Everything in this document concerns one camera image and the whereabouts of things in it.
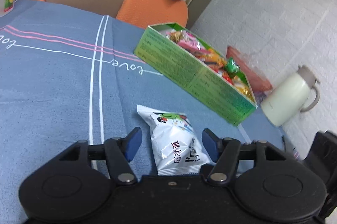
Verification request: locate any white snack packet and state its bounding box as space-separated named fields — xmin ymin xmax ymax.
xmin=136 ymin=105 xmax=211 ymax=176

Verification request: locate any green foil candy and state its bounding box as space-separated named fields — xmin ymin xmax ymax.
xmin=224 ymin=57 xmax=240 ymax=74

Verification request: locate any blue tablecloth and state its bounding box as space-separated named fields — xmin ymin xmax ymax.
xmin=1 ymin=0 xmax=283 ymax=223

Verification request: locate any white thermos jug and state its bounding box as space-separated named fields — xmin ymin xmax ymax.
xmin=261 ymin=65 xmax=320 ymax=127

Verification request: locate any green cardboard box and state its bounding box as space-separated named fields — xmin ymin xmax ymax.
xmin=134 ymin=23 xmax=258 ymax=125

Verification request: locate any right orange chair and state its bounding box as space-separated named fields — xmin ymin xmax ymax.
xmin=116 ymin=0 xmax=189 ymax=29

